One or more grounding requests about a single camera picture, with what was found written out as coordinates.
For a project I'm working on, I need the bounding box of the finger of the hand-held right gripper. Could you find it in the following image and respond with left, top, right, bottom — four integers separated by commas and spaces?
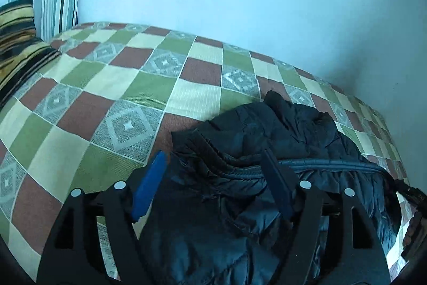
395, 181, 425, 207

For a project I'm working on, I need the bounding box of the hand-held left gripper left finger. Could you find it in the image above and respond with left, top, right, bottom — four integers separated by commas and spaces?
37, 151, 167, 285

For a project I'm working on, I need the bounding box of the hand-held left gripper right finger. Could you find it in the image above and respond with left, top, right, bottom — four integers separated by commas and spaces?
260, 148, 391, 285

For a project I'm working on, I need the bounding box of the black quilted jacket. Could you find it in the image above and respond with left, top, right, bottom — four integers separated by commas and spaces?
138, 90, 406, 285

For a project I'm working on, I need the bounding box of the person's right hand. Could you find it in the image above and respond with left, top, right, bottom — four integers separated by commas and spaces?
402, 213, 422, 249

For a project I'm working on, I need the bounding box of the bed with checkered bedspread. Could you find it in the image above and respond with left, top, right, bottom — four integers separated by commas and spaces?
0, 22, 414, 285

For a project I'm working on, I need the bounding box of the yellow black striped pillow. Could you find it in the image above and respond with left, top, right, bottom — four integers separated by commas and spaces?
0, 0, 61, 105

